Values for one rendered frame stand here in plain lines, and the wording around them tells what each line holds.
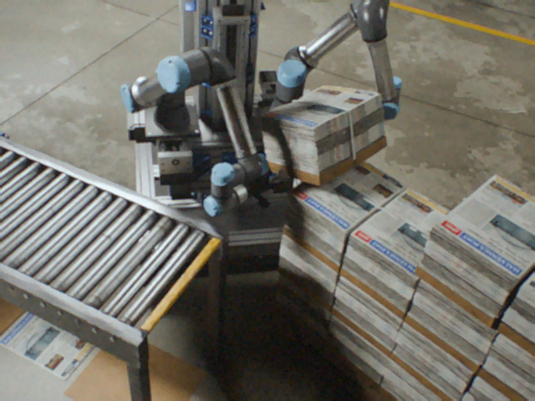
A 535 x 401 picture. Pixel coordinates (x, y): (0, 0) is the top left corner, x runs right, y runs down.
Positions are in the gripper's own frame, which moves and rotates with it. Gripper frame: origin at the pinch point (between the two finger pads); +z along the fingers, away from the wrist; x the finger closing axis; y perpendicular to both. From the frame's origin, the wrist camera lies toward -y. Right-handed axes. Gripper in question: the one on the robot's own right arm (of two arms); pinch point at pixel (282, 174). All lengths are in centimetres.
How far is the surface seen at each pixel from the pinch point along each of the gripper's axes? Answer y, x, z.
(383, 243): -15.8, -46.4, 1.1
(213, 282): -28.0, 1.8, -39.8
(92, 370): -69, 49, -80
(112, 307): -6, -11, -83
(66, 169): 17, 52, -61
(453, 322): -35, -75, -1
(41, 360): -63, 65, -94
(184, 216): 0.3, 6.4, -42.2
